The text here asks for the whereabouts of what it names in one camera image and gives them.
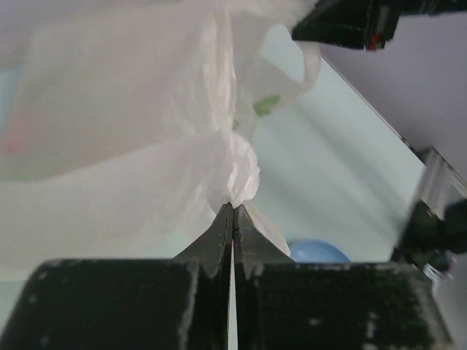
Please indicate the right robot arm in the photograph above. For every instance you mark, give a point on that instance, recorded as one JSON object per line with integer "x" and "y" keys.
{"x": 436, "y": 230}

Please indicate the white plastic bag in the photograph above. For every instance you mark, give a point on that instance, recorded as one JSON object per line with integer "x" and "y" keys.
{"x": 135, "y": 121}

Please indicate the blue plastic plate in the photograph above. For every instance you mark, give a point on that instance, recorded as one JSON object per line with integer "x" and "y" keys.
{"x": 315, "y": 251}

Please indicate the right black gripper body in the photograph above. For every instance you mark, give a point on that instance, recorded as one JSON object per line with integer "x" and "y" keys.
{"x": 365, "y": 25}

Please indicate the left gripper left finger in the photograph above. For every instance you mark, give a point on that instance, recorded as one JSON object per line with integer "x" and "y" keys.
{"x": 177, "y": 303}

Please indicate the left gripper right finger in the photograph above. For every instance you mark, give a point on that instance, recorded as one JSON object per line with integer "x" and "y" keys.
{"x": 282, "y": 304}

